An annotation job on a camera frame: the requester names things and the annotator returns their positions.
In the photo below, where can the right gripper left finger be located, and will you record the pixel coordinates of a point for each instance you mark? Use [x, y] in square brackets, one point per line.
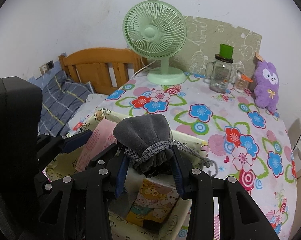
[121, 173]

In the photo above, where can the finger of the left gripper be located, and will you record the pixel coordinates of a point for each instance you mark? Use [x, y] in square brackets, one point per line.
[76, 141]
[107, 158]

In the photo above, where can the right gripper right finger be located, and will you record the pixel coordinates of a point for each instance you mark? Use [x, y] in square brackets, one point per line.
[185, 181]

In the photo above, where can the pink paper slip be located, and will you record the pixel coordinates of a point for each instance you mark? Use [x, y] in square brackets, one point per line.
[101, 138]

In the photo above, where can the grey drawstring pouch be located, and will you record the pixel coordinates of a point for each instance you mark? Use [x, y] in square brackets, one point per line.
[148, 141]

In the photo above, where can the blue plaid pillow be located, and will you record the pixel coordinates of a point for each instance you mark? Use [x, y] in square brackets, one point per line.
[61, 98]

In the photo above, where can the white crumpled bedding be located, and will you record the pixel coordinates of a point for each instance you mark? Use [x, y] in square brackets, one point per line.
[86, 110]

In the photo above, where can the yellow fabric storage box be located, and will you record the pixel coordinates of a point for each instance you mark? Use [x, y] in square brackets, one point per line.
[65, 165]

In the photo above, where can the floral tablecloth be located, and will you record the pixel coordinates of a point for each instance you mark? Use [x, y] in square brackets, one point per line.
[245, 141]

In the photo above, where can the glass mason jar mug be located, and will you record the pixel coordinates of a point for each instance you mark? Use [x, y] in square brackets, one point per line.
[218, 73]

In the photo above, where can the small cotton swab jar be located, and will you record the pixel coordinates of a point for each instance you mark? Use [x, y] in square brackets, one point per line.
[242, 82]

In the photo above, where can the purple plush toy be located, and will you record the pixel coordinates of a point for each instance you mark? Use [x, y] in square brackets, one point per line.
[267, 86]

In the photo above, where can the green jar straw cap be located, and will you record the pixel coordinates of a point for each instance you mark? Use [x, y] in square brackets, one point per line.
[226, 51]

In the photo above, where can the green cartoon backing board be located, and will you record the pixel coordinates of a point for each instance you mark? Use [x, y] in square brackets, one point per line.
[204, 37]

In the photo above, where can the green desk fan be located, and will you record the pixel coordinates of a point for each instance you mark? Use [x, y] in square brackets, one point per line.
[156, 30]

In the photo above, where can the wall power socket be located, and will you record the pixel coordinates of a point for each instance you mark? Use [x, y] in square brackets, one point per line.
[46, 67]

